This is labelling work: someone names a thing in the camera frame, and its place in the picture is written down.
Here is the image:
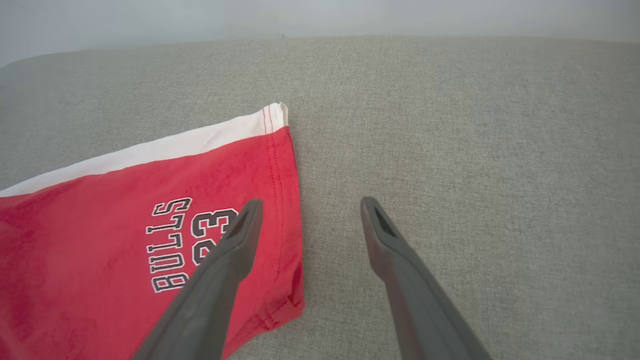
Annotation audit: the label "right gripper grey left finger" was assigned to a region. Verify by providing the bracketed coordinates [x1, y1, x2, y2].
[131, 198, 264, 360]

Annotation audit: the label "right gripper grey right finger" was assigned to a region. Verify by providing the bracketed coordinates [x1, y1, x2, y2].
[360, 196, 493, 360]

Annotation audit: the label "red Bulls 23 shorts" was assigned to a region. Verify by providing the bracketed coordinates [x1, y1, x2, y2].
[0, 102, 305, 360]

